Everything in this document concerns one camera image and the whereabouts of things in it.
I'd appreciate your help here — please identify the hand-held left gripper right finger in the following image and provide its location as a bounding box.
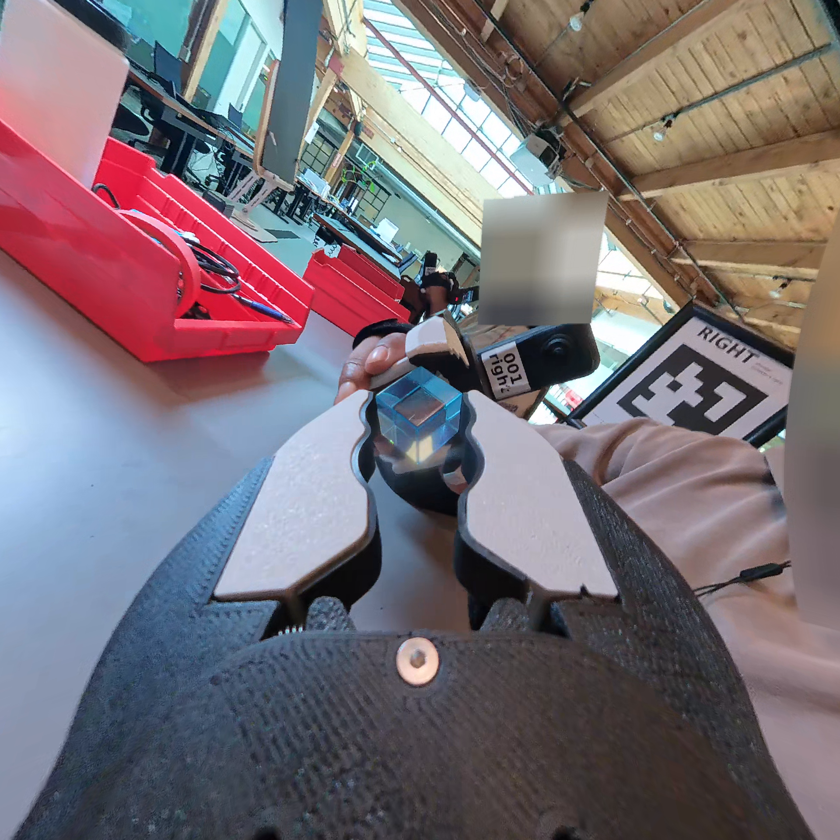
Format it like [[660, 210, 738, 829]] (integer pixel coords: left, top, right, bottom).
[[455, 392, 621, 601]]

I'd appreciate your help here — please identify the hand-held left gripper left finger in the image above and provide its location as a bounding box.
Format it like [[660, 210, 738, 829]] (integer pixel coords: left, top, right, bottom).
[[213, 390, 382, 602]]

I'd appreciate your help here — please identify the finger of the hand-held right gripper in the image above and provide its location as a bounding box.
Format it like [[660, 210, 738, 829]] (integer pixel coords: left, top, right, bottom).
[[371, 315, 471, 392], [394, 453, 475, 494]]

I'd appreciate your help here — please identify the small clear cube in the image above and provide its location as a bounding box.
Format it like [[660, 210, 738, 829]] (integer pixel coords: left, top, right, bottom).
[[375, 367, 463, 472]]

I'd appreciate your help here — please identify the black ethernet cable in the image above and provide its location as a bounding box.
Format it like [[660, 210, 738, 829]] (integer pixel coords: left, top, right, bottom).
[[92, 184, 244, 296]]

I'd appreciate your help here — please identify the black framed marker sign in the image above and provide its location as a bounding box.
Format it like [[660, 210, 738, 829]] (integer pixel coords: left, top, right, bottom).
[[577, 303, 798, 447]]

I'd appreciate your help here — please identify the blue pen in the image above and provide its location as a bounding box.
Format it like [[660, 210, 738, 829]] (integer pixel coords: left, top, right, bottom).
[[233, 294, 296, 326]]

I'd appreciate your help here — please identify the white board stand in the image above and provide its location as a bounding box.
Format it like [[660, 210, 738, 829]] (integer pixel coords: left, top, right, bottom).
[[226, 177, 283, 231]]

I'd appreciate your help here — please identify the red tape roll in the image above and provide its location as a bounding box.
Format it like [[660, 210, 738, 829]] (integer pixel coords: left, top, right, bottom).
[[121, 210, 203, 309]]

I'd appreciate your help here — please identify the wooden top desk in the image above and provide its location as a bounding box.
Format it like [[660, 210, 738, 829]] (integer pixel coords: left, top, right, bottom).
[[125, 66, 257, 185]]

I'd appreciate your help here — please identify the white bottle black cap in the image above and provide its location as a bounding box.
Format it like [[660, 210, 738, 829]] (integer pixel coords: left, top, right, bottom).
[[0, 0, 130, 191]]

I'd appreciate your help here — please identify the black board wooden frame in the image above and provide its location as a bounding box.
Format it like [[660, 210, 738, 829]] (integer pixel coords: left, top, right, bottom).
[[252, 0, 326, 193]]

